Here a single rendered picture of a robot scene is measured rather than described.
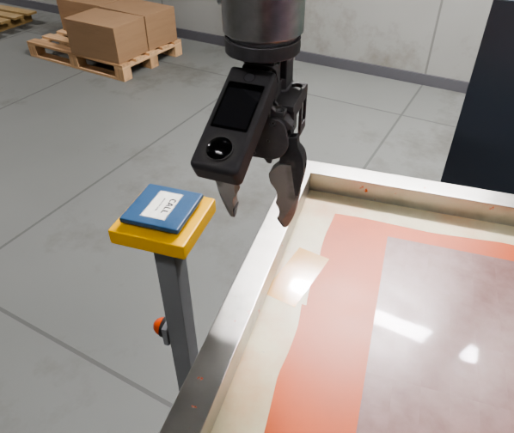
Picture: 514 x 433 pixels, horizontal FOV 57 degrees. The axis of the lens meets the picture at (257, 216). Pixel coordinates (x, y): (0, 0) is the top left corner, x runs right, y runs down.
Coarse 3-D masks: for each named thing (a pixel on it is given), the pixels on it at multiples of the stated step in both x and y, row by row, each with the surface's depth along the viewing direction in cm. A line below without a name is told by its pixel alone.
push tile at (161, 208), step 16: (144, 192) 78; (160, 192) 78; (176, 192) 78; (192, 192) 78; (128, 208) 75; (144, 208) 75; (160, 208) 75; (176, 208) 75; (192, 208) 75; (144, 224) 72; (160, 224) 72; (176, 224) 72
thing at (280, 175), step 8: (272, 168) 50; (280, 168) 49; (288, 168) 49; (272, 176) 50; (280, 176) 50; (288, 176) 50; (272, 184) 51; (280, 184) 50; (288, 184) 50; (280, 192) 51; (288, 192) 51; (280, 200) 52; (288, 200) 52; (296, 200) 51; (280, 208) 52; (288, 208) 52; (296, 208) 53; (280, 216) 53; (288, 216) 53; (288, 224) 55
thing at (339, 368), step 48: (336, 336) 57; (384, 336) 57; (432, 336) 57; (288, 384) 52; (336, 384) 52; (384, 384) 52; (432, 384) 52; (480, 384) 52; (288, 432) 48; (336, 432) 48; (384, 432) 48; (432, 432) 48; (480, 432) 48
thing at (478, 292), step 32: (352, 224) 74; (384, 224) 74; (352, 256) 68; (384, 256) 68; (416, 256) 68; (448, 256) 68; (480, 256) 68; (512, 256) 68; (320, 288) 63; (352, 288) 63; (384, 288) 63; (416, 288) 63; (448, 288) 63; (480, 288) 63; (512, 288) 63; (384, 320) 59; (416, 320) 59; (448, 320) 59; (480, 320) 59; (512, 320) 59; (512, 352) 55
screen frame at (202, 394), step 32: (352, 192) 79; (384, 192) 77; (416, 192) 75; (448, 192) 74; (480, 192) 74; (512, 224) 73; (256, 256) 63; (256, 288) 59; (224, 320) 55; (224, 352) 51; (192, 384) 48; (224, 384) 50; (192, 416) 46
